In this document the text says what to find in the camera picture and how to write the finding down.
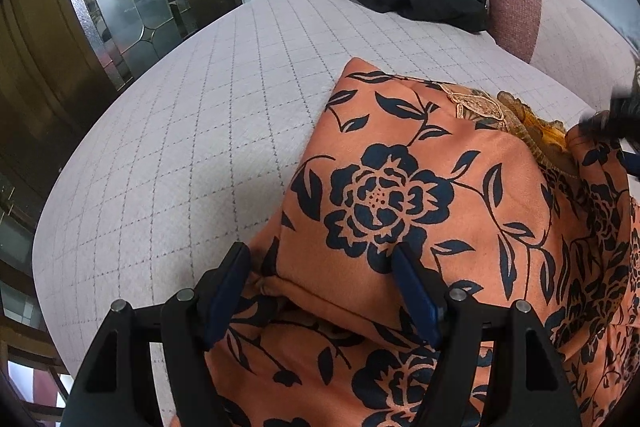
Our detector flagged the pink bolster pillow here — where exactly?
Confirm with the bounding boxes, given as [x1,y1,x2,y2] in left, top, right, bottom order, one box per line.
[485,0,626,80]

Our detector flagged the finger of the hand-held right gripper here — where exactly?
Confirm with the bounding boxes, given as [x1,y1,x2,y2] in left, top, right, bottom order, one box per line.
[577,87,640,182]

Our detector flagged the orange floral print garment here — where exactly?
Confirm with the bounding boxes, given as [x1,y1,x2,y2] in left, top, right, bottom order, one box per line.
[167,57,640,427]

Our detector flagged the wooden door with stained glass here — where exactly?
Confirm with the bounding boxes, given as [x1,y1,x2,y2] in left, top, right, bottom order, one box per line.
[0,0,243,408]

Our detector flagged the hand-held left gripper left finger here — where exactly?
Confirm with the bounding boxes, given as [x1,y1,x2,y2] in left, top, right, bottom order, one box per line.
[60,242,253,427]

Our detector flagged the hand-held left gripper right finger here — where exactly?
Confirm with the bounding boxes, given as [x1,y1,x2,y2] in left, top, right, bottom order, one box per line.
[392,243,583,427]

